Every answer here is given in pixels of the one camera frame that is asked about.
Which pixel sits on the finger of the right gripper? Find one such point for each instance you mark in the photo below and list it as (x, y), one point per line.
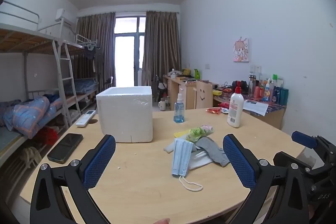
(303, 139)

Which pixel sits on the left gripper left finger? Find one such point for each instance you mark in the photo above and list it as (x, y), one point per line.
(48, 203)

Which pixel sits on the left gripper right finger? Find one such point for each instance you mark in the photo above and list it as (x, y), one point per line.
(290, 202)

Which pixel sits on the grey sock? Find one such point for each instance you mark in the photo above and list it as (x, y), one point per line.
(214, 151)

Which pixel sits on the white cloth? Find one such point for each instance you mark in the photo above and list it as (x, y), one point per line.
(199, 157)

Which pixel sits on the green floral tissue pack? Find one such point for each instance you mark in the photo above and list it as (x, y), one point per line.
(199, 132)

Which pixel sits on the blue surgical face mask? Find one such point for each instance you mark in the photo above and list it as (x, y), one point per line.
(180, 165)

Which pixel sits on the person left hand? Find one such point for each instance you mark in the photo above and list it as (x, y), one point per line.
(163, 221)

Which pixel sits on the black smartphone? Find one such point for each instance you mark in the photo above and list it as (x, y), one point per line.
(64, 149)

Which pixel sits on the printed paper sheet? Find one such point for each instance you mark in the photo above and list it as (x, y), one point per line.
(256, 107)

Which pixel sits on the white lotion bottle red cap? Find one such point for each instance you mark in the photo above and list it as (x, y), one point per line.
(236, 107)

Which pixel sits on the toiletry bottles cluster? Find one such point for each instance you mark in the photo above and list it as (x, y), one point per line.
(268, 90)

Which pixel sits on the red snack packet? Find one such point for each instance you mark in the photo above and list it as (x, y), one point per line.
(214, 110)

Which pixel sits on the white remote control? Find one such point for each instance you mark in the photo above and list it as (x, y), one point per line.
(85, 118)

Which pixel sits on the blue plaid quilt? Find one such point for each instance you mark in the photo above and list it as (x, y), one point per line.
(28, 117)

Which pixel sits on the wooden smiley chair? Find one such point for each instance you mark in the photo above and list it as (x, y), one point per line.
(204, 95)

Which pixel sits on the blue spray bottle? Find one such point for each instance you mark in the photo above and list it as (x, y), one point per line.
(179, 110)

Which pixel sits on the metal bunk bed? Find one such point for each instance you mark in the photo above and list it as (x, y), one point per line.
(37, 60)

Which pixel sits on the white thermos kettle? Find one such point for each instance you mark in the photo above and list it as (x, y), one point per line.
(162, 105)

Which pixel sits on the wooden desk with drawers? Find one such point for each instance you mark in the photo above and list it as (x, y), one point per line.
(181, 86)

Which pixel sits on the white styrofoam box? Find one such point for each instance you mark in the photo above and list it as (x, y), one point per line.
(126, 113)

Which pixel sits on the black folding chair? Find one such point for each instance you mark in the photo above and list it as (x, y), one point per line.
(108, 83)

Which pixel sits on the right brown curtain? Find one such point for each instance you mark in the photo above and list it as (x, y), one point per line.
(162, 50)

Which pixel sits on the brown curtain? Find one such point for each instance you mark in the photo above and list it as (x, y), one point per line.
(162, 50)
(99, 62)

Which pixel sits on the left brown curtain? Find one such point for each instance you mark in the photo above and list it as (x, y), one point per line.
(99, 62)

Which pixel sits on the glass balcony door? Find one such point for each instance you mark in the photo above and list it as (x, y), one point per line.
(129, 37)

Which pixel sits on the white air conditioner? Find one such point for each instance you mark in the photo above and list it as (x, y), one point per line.
(66, 16)

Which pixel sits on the anime wall poster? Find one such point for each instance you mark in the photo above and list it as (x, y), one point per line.
(241, 50)

